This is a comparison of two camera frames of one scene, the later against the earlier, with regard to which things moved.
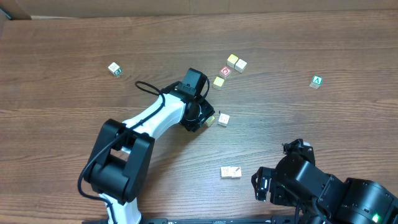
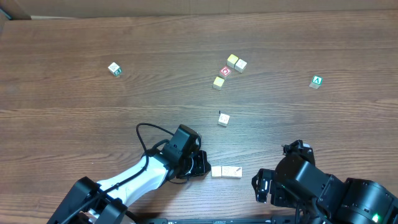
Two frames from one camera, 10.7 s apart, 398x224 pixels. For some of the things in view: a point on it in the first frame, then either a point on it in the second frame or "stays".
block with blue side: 226,172 stays
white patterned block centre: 223,120 stays
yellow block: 209,121 → 216,172
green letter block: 316,81 stays
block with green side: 114,68 stays
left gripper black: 194,124 → 204,168
